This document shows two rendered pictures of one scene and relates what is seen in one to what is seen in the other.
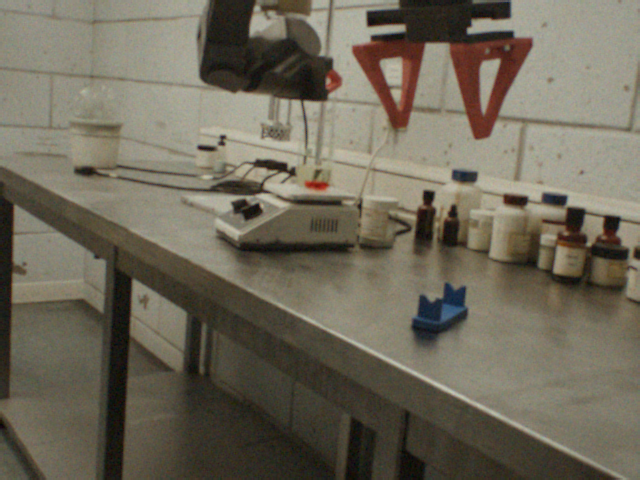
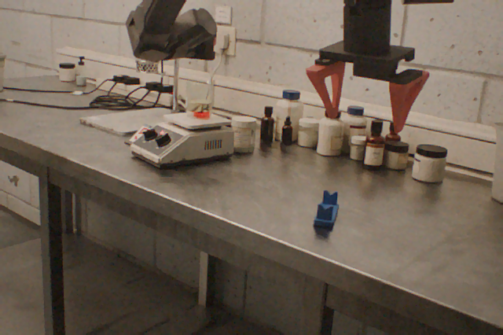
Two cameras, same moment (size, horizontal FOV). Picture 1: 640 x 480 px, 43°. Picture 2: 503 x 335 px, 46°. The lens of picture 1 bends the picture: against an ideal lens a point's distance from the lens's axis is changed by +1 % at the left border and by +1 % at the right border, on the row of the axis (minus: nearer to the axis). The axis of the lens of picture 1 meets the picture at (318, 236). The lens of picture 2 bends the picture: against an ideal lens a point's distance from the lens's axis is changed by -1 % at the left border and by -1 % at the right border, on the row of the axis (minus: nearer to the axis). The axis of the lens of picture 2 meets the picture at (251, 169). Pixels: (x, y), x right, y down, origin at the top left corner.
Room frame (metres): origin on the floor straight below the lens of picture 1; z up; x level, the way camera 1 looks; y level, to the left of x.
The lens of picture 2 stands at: (-0.04, 0.25, 1.12)
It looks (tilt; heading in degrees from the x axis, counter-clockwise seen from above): 17 degrees down; 345
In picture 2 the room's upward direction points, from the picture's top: 4 degrees clockwise
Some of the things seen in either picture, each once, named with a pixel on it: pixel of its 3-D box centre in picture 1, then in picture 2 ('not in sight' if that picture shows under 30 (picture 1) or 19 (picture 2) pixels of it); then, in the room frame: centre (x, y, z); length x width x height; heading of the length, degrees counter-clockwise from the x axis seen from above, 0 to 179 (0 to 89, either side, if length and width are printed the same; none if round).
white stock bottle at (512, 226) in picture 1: (511, 227); (331, 132); (1.29, -0.31, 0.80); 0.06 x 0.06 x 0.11
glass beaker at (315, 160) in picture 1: (316, 165); (200, 100); (1.30, 0.01, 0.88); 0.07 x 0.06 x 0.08; 131
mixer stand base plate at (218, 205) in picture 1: (266, 205); (143, 119); (1.63, 0.11, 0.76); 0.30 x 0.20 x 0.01; 125
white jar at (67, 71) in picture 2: (206, 156); (67, 71); (2.35, 0.35, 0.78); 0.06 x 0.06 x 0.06
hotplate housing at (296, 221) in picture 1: (292, 218); (186, 139); (1.27, 0.04, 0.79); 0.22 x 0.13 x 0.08; 115
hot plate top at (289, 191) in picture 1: (309, 192); (196, 119); (1.29, 0.02, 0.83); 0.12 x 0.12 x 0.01; 25
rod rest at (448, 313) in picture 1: (442, 305); (327, 207); (0.88, -0.15, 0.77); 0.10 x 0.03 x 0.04; 152
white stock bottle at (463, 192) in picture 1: (460, 205); (289, 115); (1.44, -0.25, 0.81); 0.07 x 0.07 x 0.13
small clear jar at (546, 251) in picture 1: (553, 253); (359, 148); (1.25, -0.37, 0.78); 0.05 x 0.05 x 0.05
